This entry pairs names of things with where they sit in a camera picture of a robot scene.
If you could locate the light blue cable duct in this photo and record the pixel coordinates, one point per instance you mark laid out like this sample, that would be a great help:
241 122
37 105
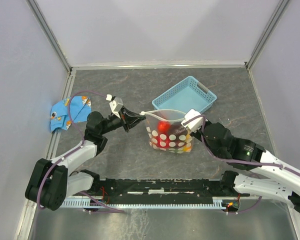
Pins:
87 203

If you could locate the blue patterned cloth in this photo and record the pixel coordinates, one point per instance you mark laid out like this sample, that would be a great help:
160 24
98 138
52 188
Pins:
80 108

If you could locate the green yellow toy mango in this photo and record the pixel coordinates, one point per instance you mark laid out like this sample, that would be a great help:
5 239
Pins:
187 144

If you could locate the clear dotted zip top bag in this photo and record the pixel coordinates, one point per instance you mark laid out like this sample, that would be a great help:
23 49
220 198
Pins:
174 117

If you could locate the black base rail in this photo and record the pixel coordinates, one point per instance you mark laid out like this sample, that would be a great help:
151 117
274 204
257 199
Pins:
163 191

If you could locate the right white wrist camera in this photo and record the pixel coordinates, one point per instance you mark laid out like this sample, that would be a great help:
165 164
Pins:
193 120

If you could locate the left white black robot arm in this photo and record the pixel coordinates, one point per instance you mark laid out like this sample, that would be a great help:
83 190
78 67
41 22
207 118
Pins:
52 181

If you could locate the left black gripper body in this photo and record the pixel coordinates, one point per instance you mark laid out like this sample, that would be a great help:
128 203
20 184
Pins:
122 119

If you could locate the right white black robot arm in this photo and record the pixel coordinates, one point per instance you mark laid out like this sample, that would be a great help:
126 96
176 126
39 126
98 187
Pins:
281 180

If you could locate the dark red toy fruit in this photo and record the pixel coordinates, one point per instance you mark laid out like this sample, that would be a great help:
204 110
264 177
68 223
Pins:
178 130

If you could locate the light blue plastic basket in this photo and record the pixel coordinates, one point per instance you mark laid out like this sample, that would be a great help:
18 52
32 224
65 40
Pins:
187 94

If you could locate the red toy wax apple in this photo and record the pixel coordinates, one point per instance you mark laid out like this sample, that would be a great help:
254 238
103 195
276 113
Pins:
163 126

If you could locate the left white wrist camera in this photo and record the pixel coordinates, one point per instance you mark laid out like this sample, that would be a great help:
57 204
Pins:
115 104

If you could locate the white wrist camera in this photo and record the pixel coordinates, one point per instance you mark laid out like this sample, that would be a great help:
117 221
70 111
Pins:
193 120
115 104

